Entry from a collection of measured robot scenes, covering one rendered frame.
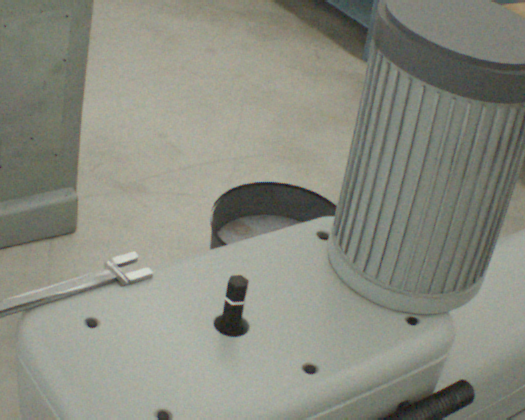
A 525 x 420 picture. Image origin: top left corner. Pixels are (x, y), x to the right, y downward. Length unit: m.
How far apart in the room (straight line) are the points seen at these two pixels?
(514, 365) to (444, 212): 0.39
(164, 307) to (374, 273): 0.23
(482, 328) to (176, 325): 0.47
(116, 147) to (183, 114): 0.49
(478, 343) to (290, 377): 0.38
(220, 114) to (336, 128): 0.60
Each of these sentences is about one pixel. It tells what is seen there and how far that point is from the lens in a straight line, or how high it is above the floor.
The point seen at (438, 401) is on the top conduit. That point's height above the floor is 1.81.
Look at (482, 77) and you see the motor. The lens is 0.95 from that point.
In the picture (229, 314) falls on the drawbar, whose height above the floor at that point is 1.91.
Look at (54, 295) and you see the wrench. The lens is 1.04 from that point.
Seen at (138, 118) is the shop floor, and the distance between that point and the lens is 5.08.
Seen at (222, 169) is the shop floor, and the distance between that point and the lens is 4.75.
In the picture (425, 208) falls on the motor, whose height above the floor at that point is 2.03.
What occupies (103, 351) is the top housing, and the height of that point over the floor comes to 1.89.
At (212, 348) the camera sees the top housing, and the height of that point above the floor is 1.89.
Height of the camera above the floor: 2.58
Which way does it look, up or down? 35 degrees down
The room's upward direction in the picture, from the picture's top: 10 degrees clockwise
